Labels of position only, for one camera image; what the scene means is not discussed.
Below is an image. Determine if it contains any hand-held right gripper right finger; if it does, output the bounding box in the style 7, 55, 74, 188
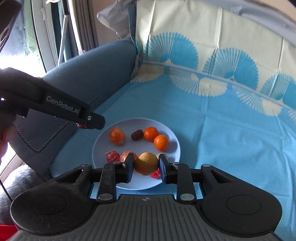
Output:
158, 153, 234, 202

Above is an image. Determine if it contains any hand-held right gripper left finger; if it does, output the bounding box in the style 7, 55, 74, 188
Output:
55, 153, 135, 202

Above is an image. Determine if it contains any small orange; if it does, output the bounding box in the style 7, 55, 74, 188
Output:
144, 126, 159, 142
120, 151, 138, 163
109, 126, 127, 145
154, 134, 170, 152

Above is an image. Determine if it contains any brown longan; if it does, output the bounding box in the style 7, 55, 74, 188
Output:
134, 152, 160, 176

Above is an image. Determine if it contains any red date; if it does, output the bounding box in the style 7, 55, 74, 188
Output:
131, 130, 144, 141

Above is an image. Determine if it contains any light blue plate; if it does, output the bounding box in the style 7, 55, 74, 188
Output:
92, 118, 181, 191

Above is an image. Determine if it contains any person's left hand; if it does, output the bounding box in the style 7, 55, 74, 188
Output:
0, 124, 19, 159

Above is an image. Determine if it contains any blue fan-patterned cloth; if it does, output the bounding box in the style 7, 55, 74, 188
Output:
49, 0, 296, 235

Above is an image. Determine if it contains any black panel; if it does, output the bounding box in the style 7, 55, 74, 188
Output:
0, 0, 24, 51

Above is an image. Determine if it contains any grey pillow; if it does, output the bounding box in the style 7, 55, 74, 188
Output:
96, 0, 296, 39

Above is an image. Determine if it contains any red object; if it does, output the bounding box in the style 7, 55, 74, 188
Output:
0, 223, 18, 233

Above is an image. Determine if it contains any grey corrugated hose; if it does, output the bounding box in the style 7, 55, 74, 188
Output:
57, 13, 70, 66

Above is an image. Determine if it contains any grey window frame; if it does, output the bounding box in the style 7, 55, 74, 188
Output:
23, 0, 99, 73

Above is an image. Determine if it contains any black cable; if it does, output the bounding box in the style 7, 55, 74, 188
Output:
0, 178, 14, 202

